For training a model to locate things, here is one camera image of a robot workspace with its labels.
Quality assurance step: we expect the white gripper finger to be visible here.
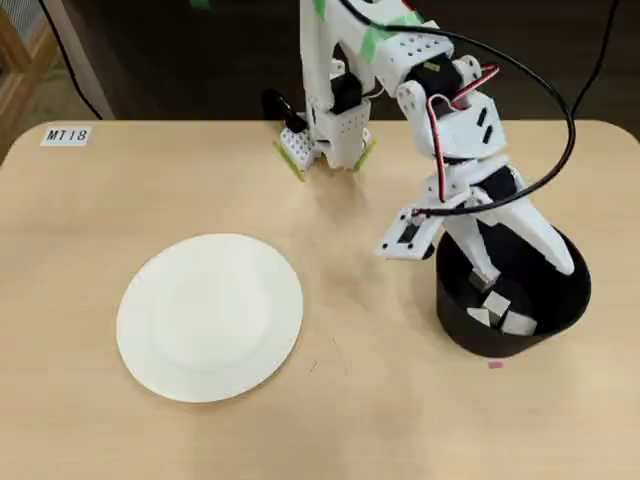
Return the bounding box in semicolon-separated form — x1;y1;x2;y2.
479;192;577;277
439;214;501;284

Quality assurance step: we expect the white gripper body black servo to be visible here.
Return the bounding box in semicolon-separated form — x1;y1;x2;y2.
421;153;527;224

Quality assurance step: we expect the white cube block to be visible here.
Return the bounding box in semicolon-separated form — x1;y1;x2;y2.
468;269;497;293
466;307;494;330
499;312;539;336
479;291;512;317

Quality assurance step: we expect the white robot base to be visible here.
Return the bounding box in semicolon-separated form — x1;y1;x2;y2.
279;124;376;169

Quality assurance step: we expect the black pot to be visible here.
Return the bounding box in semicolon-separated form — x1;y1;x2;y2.
434;219;593;360

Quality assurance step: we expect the white round plate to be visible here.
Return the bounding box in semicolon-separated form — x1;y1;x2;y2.
115;233;305;404

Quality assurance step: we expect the yellow-green base pad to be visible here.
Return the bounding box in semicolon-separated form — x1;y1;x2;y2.
271;138;377;184

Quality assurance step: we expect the black table clamp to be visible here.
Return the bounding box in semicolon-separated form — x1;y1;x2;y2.
261;88;309;135

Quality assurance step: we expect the white MT18 label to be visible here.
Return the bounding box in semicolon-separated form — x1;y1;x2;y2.
39;124;92;148

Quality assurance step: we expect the red wrist servo wire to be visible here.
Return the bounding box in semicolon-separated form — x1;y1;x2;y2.
427;63;502;204

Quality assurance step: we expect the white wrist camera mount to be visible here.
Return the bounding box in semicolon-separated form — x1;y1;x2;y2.
375;205;442;262

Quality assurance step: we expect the thick black camera cable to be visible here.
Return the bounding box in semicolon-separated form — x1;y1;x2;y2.
339;0;577;219

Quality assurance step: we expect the thin black background cable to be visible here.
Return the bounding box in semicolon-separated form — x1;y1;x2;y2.
570;0;619;121
42;0;105;120

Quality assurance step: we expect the wooden furniture frame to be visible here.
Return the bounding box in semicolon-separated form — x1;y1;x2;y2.
0;9;57;166

